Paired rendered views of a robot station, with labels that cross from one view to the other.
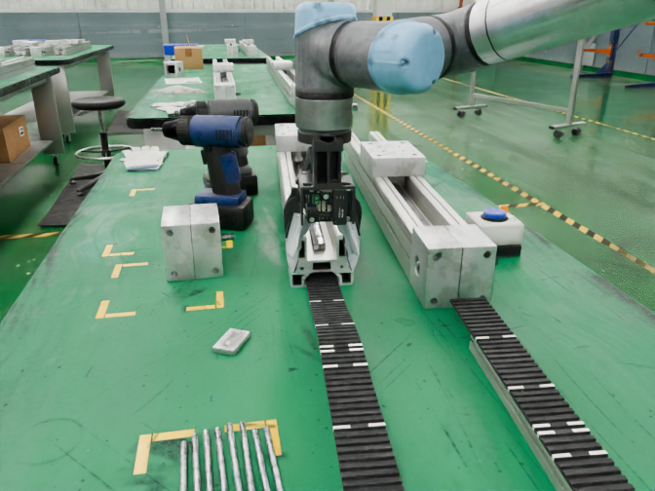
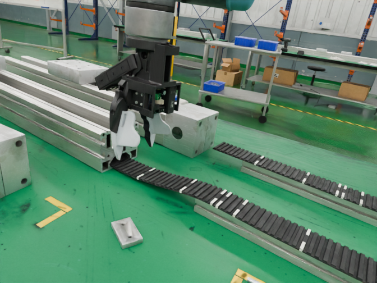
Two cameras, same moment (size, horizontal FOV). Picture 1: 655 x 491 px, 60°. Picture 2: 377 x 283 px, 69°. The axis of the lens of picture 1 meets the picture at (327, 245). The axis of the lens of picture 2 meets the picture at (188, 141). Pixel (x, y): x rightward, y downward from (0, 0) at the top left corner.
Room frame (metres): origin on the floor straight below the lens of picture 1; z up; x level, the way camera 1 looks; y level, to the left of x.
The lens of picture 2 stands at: (0.40, 0.32, 1.07)
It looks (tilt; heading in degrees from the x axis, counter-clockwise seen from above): 24 degrees down; 308
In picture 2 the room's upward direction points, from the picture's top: 7 degrees clockwise
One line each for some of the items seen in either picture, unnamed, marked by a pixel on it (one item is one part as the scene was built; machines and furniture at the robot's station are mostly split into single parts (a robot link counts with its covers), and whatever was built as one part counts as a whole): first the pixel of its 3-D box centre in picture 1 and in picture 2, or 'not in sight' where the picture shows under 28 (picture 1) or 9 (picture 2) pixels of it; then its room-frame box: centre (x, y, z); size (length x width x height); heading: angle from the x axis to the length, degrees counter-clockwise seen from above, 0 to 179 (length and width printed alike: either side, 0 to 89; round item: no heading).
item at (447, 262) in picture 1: (458, 264); (193, 127); (0.79, -0.20, 0.83); 0.12 x 0.09 x 0.10; 96
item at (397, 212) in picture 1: (389, 185); (79, 90); (1.23, -0.14, 0.82); 0.80 x 0.10 x 0.09; 6
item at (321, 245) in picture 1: (304, 188); (18, 98); (1.21, 0.05, 0.82); 0.80 x 0.10 x 0.09; 6
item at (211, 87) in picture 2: not in sight; (235, 74); (2.26, -2.92, 0.50); 1.03 x 0.55 x 1.01; 23
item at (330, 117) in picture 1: (327, 114); (150, 26); (0.75, 0.00, 1.06); 0.08 x 0.08 x 0.05
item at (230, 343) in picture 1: (232, 341); (126, 232); (0.64, 0.12, 0.78); 0.05 x 0.03 x 0.01; 162
